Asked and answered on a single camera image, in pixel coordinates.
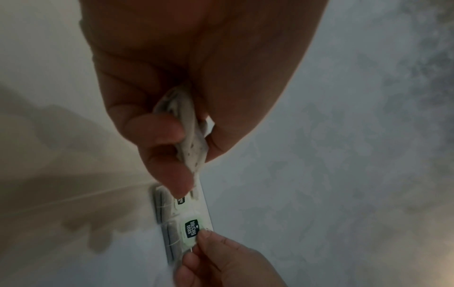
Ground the person's right hand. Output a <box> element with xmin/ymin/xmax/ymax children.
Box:
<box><xmin>175</xmin><ymin>229</ymin><xmax>288</xmax><ymax>287</ymax></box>

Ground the person's left hand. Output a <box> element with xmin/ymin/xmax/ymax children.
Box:
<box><xmin>78</xmin><ymin>0</ymin><xmax>332</xmax><ymax>200</ymax></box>

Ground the white tea bag green tag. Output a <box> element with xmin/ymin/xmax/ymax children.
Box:
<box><xmin>161</xmin><ymin>211</ymin><xmax>215</xmax><ymax>267</ymax></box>
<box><xmin>152</xmin><ymin>85</ymin><xmax>210</xmax><ymax>201</ymax></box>
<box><xmin>152</xmin><ymin>186</ymin><xmax>199</xmax><ymax>225</ymax></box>

